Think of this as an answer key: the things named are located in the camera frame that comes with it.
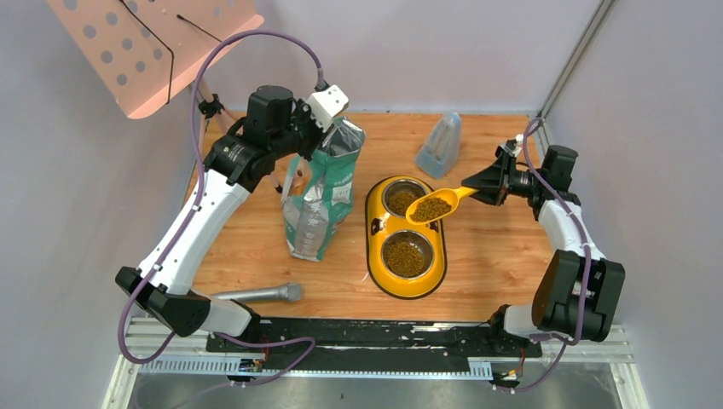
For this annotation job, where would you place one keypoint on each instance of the brown pet food kibble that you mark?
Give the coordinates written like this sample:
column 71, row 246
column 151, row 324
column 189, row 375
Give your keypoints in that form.
column 410, row 255

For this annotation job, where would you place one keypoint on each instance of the clear plastic container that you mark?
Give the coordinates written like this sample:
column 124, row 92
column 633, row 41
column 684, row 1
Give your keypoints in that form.
column 440, row 151

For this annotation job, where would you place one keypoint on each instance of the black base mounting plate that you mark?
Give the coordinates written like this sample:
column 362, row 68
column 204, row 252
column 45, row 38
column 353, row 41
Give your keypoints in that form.
column 467, row 339

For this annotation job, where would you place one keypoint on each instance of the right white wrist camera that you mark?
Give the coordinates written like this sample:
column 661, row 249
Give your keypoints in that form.
column 513, row 147

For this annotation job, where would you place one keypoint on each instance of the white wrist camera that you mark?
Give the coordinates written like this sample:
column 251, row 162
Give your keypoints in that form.
column 513, row 147
column 326, row 105

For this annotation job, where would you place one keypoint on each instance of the pink music stand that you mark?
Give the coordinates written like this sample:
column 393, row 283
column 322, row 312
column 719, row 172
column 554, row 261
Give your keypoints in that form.
column 146, row 52

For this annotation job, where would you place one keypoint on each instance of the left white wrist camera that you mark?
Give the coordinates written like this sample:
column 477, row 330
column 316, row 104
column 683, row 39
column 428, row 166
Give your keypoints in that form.
column 326, row 105

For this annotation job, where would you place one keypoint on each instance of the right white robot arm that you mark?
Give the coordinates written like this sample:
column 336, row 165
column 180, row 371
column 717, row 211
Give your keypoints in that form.
column 579, row 292

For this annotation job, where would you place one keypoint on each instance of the yellow double bowl feeder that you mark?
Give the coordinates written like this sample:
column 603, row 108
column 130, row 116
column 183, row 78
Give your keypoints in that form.
column 381, row 223

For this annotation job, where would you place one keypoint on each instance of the grey microphone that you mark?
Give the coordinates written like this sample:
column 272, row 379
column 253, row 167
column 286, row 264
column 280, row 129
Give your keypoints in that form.
column 288, row 292

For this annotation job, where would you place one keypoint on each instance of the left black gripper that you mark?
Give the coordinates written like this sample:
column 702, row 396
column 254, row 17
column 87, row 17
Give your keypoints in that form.
column 308, row 130

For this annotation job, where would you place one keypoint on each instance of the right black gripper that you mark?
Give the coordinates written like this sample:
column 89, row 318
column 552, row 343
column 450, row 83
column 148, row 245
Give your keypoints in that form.
column 494, row 182

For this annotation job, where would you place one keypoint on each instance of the yellow plastic scoop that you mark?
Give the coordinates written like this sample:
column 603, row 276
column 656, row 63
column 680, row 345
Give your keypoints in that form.
column 437, row 205

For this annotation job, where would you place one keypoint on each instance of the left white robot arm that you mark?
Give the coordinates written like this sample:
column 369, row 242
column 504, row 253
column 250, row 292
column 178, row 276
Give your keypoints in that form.
column 276, row 125

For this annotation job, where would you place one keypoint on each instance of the green pet food bag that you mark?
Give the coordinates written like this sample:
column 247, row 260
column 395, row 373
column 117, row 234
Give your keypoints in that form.
column 317, row 194

